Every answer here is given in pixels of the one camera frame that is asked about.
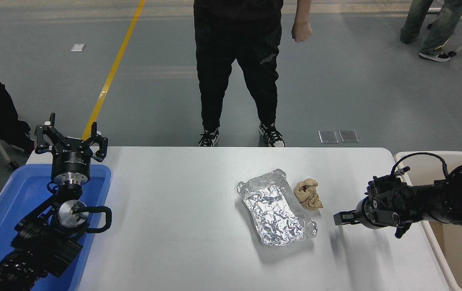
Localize crumpled tan paper ball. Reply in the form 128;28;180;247
293;178;324;211

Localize person by wheeled chair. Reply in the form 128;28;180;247
400;0;462;62

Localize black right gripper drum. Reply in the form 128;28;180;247
354;197;373;229

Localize silver foil tray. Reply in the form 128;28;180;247
237;169;318;247

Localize person standing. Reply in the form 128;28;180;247
194;0;286;148

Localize blue plastic tray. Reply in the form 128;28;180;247
0;163;112;291

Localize large pale plastic bin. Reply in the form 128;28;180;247
394;151;462;291

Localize clear floor plate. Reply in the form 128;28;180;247
319;130;339;144
339;129;359;143

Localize person's hand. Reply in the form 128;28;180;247
292;20;313;43

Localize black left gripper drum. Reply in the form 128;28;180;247
51;139;94;178

